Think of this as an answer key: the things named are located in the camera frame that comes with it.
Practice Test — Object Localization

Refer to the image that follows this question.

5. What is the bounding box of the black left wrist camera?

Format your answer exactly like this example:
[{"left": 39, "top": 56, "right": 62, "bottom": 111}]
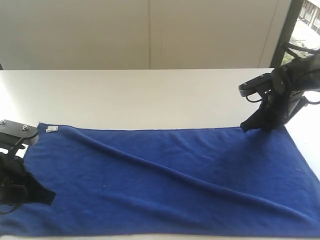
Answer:
[{"left": 0, "top": 119, "right": 39, "bottom": 151}]

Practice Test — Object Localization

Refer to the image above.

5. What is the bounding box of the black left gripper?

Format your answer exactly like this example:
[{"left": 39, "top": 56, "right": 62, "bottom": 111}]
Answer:
[{"left": 0, "top": 150, "right": 56, "bottom": 215}]

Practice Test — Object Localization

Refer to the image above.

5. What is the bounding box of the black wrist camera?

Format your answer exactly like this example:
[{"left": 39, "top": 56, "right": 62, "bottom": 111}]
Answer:
[
  {"left": 0, "top": 119, "right": 39, "bottom": 151},
  {"left": 238, "top": 73, "right": 272, "bottom": 97}
]

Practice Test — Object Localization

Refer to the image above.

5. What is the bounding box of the blue microfiber towel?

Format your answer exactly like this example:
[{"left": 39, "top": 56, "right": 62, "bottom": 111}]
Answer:
[{"left": 0, "top": 123, "right": 320, "bottom": 238}]

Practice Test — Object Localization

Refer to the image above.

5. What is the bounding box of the dark window frame post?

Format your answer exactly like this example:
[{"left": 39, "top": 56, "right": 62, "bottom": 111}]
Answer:
[{"left": 269, "top": 0, "right": 304, "bottom": 68}]

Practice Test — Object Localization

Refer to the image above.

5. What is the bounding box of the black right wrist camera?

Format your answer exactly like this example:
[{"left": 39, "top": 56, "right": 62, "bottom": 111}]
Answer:
[{"left": 238, "top": 73, "right": 272, "bottom": 97}]

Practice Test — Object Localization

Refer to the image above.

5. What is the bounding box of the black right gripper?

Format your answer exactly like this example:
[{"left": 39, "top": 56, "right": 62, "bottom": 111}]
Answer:
[{"left": 240, "top": 91, "right": 307, "bottom": 133}]

